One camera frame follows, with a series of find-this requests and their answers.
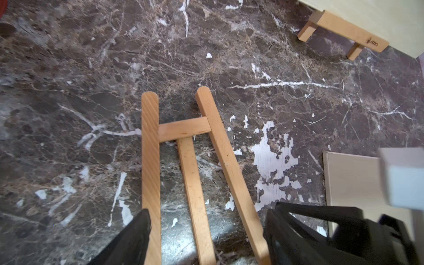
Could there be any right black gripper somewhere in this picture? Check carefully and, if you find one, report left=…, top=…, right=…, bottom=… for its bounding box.
left=275, top=202, right=418, bottom=265

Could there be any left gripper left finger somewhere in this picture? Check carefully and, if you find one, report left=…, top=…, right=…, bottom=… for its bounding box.
left=88, top=209, right=151, bottom=265

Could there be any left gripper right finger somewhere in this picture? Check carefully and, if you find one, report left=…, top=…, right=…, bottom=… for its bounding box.
left=263, top=209, right=328, bottom=265

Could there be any plywood board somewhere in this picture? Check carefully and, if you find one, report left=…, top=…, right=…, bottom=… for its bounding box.
left=302, top=0, right=424, bottom=58
left=323, top=151, right=424, bottom=243

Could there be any wooden easel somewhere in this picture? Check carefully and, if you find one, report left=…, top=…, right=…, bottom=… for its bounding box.
left=297, top=10, right=389, bottom=61
left=141, top=87, right=271, bottom=265

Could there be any red pencil bucket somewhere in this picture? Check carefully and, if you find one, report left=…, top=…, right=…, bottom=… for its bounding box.
left=0, top=0, right=8, bottom=18

